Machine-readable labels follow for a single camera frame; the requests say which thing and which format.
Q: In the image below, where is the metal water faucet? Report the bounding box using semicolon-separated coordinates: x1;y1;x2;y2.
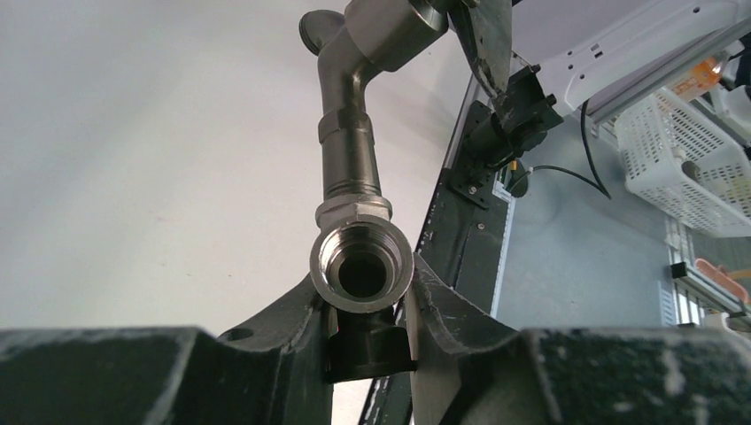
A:
298;1;448;200

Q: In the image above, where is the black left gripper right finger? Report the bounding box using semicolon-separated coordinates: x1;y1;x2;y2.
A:
405;258;750;424

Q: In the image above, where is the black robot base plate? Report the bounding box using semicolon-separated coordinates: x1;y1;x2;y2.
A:
359;169;514;424

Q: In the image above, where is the aluminium frame rail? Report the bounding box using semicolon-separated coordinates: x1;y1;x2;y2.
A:
587;19;750;125

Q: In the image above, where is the white slotted cable duct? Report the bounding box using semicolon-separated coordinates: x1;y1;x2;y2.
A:
490;181;515;320

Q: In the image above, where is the white perforated plastic basket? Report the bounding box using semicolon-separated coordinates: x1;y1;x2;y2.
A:
615;89;750;238

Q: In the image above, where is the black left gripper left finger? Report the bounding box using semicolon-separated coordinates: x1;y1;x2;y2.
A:
1;279;333;424

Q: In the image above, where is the orange object on rail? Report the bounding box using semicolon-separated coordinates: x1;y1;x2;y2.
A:
694;259;750;305

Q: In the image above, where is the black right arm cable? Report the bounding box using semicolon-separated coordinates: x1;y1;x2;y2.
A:
507;99;613;201

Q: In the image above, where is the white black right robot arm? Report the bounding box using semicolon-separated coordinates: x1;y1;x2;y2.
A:
451;1;750;186

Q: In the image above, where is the metal elbow pipe fitting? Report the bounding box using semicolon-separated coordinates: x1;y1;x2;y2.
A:
309;194;414;383

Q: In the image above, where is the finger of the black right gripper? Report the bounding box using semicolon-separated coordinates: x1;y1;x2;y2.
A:
448;0;513;99

